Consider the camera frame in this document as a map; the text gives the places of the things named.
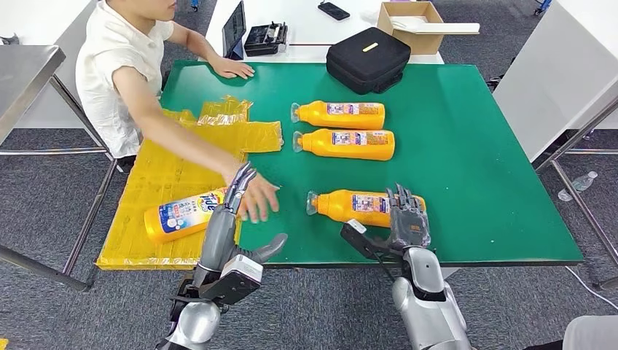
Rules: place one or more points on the orange detergent bottle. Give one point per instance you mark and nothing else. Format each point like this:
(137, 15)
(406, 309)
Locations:
(338, 207)
(338, 121)
(178, 220)
(338, 150)

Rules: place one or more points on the black smartphone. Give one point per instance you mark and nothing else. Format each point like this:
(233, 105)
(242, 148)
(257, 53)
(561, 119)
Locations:
(334, 10)

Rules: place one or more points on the clear plastic water bottle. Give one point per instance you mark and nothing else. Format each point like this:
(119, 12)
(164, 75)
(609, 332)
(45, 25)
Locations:
(580, 183)

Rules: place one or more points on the white foam sheet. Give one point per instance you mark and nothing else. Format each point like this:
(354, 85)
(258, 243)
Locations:
(449, 28)

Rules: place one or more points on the blue caster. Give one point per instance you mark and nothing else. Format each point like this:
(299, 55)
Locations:
(194, 5)
(541, 6)

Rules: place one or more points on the person's left forearm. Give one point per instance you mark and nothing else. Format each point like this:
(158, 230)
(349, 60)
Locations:
(200, 46)

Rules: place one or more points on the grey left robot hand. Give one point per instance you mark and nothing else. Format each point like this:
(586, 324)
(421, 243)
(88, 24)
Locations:
(217, 241)

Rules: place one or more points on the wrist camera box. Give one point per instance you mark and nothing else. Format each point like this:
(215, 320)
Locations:
(357, 239)
(244, 270)

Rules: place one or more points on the small dark object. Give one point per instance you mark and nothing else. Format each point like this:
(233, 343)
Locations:
(7, 39)

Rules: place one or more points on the person's left hand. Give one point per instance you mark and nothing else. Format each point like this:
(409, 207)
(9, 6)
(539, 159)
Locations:
(231, 67)

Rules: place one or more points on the person's hand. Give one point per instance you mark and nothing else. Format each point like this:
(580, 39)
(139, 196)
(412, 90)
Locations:
(231, 67)
(260, 203)

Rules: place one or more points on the white table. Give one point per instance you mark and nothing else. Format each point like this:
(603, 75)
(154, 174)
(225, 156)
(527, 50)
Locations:
(299, 29)

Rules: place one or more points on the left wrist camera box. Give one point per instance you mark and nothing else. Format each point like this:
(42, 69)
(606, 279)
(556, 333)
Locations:
(244, 270)

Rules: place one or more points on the person's right hand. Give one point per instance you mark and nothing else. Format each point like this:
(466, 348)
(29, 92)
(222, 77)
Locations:
(260, 203)

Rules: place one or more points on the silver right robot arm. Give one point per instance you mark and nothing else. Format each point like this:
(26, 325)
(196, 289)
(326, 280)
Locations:
(429, 319)

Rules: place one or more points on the stainless steel table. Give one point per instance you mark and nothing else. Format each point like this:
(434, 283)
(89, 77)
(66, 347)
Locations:
(24, 72)

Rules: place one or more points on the person's right forearm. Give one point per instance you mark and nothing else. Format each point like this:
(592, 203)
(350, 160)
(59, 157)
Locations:
(193, 149)

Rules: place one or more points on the dark tablet with stand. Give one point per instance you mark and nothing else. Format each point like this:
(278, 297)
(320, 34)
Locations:
(233, 29)

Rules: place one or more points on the brown cardboard box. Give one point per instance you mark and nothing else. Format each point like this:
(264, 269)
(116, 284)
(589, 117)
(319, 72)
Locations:
(425, 43)

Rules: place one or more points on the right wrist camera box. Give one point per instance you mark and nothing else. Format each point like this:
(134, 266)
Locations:
(357, 239)

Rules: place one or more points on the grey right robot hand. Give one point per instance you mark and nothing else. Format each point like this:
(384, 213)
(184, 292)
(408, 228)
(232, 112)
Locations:
(410, 227)

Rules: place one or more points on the black plastic tool tray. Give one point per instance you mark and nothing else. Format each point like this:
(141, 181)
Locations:
(264, 41)

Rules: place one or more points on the yellow taped cardboard sheet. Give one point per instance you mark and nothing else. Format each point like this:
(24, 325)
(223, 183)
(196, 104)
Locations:
(145, 183)

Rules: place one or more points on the steel table frame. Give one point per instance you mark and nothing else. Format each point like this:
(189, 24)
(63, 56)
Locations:
(594, 151)

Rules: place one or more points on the black zip case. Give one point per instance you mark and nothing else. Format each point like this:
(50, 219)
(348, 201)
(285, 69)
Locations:
(357, 67)

